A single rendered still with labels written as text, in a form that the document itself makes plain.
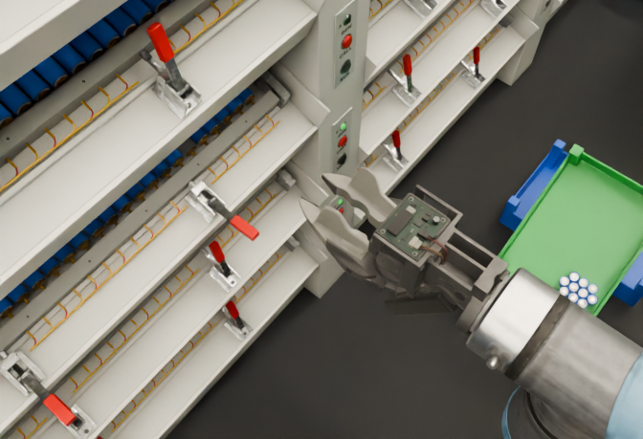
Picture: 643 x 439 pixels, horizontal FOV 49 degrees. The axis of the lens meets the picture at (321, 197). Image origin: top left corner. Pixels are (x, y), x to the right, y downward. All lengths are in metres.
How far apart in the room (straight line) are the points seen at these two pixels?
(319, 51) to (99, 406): 0.53
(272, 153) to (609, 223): 0.77
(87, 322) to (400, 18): 0.58
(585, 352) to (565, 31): 1.34
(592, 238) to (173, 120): 0.95
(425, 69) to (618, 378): 0.73
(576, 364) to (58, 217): 0.45
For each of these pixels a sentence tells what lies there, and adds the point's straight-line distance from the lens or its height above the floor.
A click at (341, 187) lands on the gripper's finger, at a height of 0.65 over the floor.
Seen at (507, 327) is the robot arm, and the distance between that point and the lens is 0.64.
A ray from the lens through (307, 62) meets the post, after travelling 0.84.
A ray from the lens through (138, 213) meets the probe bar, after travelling 0.81.
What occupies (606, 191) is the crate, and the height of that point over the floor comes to 0.13.
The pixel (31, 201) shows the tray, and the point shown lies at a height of 0.75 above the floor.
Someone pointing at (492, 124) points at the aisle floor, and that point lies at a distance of 1.65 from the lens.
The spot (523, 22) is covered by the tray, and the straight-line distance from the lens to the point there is 1.60.
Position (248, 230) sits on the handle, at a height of 0.57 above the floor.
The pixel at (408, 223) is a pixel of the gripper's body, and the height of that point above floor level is 0.70.
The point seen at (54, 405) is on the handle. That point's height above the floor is 0.57.
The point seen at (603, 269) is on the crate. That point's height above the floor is 0.07.
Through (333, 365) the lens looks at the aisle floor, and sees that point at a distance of 1.33.
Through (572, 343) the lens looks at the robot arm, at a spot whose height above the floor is 0.69.
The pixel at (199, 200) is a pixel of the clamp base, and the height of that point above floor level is 0.57.
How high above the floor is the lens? 1.26
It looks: 58 degrees down
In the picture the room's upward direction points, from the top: straight up
